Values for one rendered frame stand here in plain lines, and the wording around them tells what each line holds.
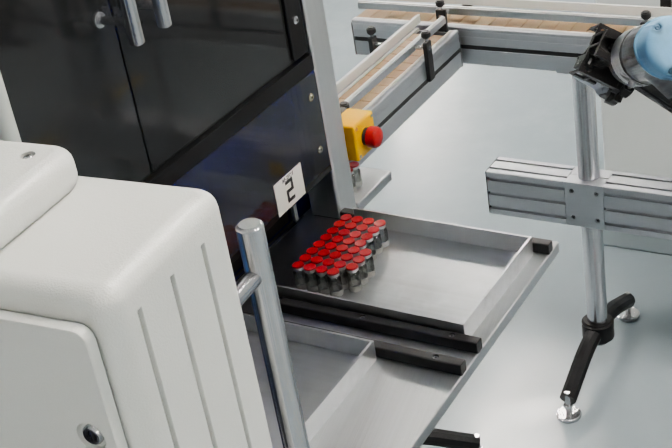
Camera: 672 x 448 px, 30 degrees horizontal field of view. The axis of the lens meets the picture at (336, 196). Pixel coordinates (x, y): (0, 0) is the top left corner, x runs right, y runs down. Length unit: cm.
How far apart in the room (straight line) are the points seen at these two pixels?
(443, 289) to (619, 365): 132
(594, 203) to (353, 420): 132
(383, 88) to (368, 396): 96
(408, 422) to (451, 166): 255
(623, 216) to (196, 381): 206
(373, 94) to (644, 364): 111
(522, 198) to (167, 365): 215
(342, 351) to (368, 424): 18
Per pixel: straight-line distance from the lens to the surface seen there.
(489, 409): 318
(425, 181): 419
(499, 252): 211
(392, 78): 267
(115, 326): 91
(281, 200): 208
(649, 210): 294
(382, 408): 181
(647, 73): 155
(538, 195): 303
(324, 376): 189
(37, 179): 101
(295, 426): 119
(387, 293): 204
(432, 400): 181
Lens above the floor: 201
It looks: 29 degrees down
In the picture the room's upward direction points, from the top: 10 degrees counter-clockwise
